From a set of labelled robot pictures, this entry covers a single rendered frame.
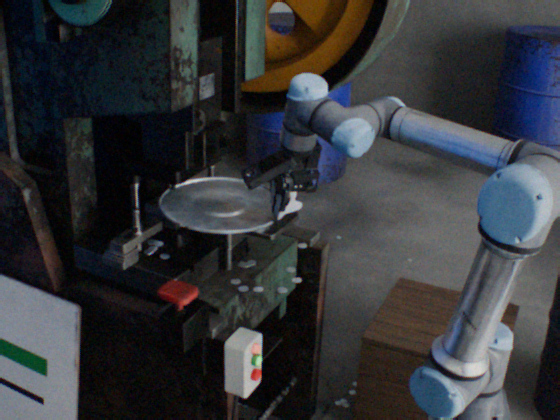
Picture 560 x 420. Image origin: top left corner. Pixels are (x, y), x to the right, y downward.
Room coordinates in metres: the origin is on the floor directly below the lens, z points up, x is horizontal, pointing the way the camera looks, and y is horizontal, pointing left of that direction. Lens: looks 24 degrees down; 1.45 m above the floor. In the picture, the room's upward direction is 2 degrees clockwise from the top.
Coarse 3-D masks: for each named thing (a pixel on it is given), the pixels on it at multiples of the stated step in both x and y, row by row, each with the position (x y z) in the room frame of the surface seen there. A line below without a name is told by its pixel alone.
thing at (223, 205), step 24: (168, 192) 1.54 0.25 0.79; (192, 192) 1.54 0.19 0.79; (216, 192) 1.54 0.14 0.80; (240, 192) 1.56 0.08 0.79; (264, 192) 1.57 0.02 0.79; (168, 216) 1.40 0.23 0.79; (192, 216) 1.42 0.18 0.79; (216, 216) 1.42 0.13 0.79; (240, 216) 1.43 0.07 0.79; (264, 216) 1.44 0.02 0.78
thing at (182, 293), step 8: (176, 280) 1.18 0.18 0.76; (160, 288) 1.14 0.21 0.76; (168, 288) 1.15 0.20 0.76; (176, 288) 1.14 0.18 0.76; (184, 288) 1.15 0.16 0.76; (192, 288) 1.15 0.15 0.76; (160, 296) 1.13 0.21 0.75; (168, 296) 1.12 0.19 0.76; (176, 296) 1.12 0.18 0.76; (184, 296) 1.12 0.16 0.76; (192, 296) 1.13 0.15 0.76; (176, 304) 1.14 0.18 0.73; (184, 304) 1.11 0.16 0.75
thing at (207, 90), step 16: (208, 48) 1.52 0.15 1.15; (208, 64) 1.52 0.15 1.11; (208, 80) 1.51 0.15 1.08; (208, 96) 1.52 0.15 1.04; (208, 112) 1.52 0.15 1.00; (144, 128) 1.49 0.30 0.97; (160, 128) 1.47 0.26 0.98; (208, 128) 1.48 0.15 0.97; (224, 128) 1.52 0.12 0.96; (144, 144) 1.49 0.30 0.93; (160, 144) 1.47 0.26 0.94; (176, 144) 1.45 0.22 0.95; (192, 144) 1.46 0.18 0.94; (208, 144) 1.46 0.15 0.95; (224, 144) 1.51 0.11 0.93; (144, 160) 1.49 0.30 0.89; (160, 160) 1.47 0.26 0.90; (176, 160) 1.45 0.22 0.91; (192, 160) 1.46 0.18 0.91; (208, 160) 1.46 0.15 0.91
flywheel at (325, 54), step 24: (288, 0) 1.82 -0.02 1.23; (312, 0) 1.79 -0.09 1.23; (336, 0) 1.76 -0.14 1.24; (360, 0) 1.70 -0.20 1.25; (384, 0) 1.76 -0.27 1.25; (312, 24) 1.79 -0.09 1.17; (336, 24) 1.74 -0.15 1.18; (360, 24) 1.69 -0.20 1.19; (288, 48) 1.82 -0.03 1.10; (312, 48) 1.78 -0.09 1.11; (336, 48) 1.72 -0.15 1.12; (264, 72) 1.81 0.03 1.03; (288, 72) 1.78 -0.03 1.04; (312, 72) 1.75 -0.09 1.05
